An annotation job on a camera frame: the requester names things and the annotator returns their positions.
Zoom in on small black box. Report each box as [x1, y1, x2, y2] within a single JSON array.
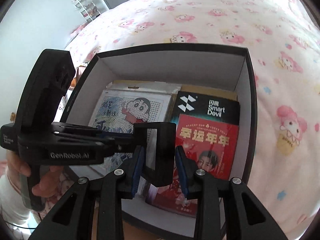
[[133, 122, 176, 187]]

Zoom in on cartoon boy diamond-painting pack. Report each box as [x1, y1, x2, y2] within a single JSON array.
[[69, 80, 182, 178]]

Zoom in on red celebrity photo card pack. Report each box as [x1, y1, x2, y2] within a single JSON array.
[[149, 114, 239, 217]]

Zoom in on black Smart Devil screen-protector box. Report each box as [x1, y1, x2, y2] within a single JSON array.
[[170, 91, 240, 132]]

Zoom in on person's left hand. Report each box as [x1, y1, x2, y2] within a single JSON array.
[[6, 151, 67, 198]]

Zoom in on white wire shelf rack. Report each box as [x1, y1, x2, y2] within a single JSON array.
[[72, 0, 100, 22]]

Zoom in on pink cartoon print blanket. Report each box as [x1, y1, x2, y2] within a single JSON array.
[[66, 0, 319, 239]]

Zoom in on black cardboard storage box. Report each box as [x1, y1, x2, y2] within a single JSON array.
[[60, 43, 258, 239]]

